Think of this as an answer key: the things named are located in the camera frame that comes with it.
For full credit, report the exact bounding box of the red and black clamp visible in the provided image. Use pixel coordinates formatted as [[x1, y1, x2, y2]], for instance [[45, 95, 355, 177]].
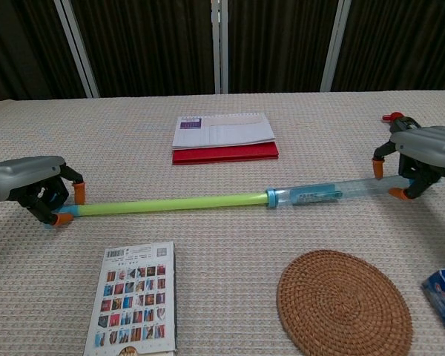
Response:
[[381, 111, 421, 135]]

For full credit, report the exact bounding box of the green blue water pump toy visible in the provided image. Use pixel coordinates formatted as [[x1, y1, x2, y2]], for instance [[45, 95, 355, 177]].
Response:
[[44, 175, 412, 228]]

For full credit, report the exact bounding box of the round woven rattan coaster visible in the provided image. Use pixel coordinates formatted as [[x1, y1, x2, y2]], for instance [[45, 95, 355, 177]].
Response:
[[276, 249, 414, 356]]

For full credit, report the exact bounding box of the white and red desk calendar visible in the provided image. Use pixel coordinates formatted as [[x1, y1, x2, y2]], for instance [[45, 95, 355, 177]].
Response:
[[171, 111, 280, 166]]

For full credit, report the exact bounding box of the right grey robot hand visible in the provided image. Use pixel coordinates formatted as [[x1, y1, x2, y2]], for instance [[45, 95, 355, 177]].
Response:
[[372, 125, 445, 202]]

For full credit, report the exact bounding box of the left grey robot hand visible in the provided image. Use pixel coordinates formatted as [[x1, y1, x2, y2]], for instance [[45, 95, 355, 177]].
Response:
[[0, 155, 87, 228]]

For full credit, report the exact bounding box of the beige woven tablecloth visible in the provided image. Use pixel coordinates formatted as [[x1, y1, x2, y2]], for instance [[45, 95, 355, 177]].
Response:
[[0, 88, 445, 356]]

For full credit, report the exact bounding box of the white partition post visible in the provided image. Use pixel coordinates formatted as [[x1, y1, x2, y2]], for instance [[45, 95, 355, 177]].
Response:
[[319, 0, 353, 93], [210, 0, 229, 95], [53, 0, 100, 99]]

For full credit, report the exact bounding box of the card box with picture grid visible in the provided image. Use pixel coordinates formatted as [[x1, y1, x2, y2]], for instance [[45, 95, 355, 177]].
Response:
[[82, 241, 179, 356]]

